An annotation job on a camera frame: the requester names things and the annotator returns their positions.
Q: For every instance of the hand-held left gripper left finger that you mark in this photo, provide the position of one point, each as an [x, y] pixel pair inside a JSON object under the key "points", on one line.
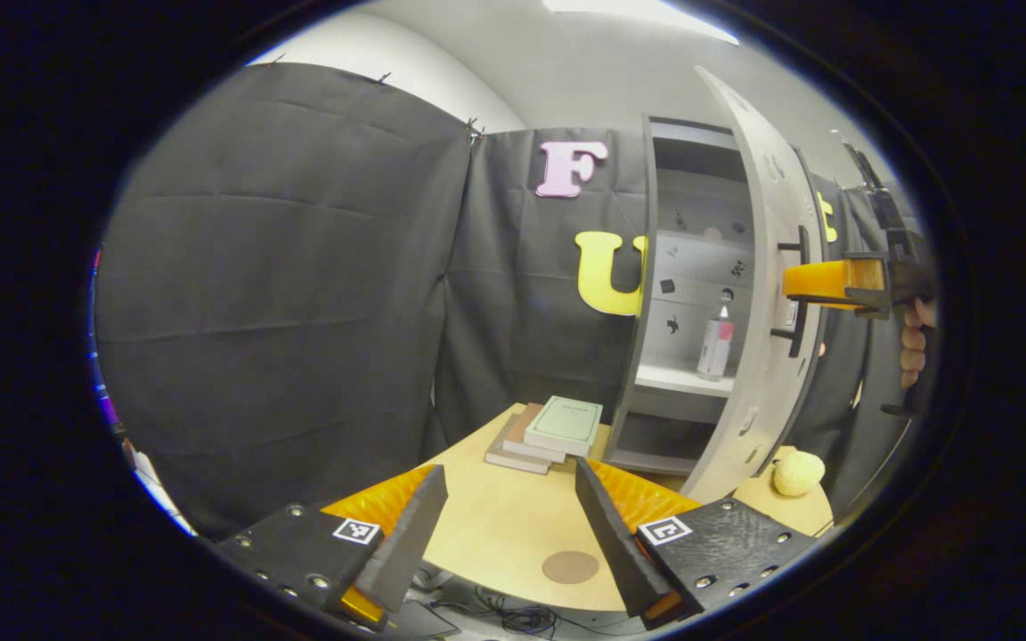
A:
{"points": [[411, 543]]}

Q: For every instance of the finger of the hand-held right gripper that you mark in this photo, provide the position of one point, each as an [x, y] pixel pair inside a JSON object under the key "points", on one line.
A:
{"points": [[825, 280]]}

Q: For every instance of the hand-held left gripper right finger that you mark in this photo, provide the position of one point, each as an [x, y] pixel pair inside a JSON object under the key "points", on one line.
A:
{"points": [[611, 543]]}

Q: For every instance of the round brown coaster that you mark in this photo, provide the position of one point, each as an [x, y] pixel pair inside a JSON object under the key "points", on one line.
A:
{"points": [[570, 567]]}

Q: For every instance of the clear bottle with red label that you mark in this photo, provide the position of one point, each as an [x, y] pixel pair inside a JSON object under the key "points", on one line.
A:
{"points": [[714, 352]]}

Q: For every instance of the dark grey cabinet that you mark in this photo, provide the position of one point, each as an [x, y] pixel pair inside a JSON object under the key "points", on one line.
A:
{"points": [[691, 267]]}

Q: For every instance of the green book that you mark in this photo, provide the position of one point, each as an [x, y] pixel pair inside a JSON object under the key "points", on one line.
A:
{"points": [[565, 425]]}

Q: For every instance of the grey book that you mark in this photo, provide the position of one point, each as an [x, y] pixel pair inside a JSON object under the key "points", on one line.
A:
{"points": [[513, 461]]}

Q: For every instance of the brown book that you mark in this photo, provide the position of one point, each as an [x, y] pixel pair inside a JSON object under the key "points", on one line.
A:
{"points": [[522, 434]]}

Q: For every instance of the yellow plush ball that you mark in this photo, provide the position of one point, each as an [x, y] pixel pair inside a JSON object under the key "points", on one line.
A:
{"points": [[798, 474]]}

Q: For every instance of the black backdrop cloth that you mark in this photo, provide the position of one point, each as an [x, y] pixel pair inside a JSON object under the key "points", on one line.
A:
{"points": [[281, 267]]}

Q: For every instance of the ceiling light panel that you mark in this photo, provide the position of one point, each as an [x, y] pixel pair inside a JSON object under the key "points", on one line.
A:
{"points": [[647, 13]]}

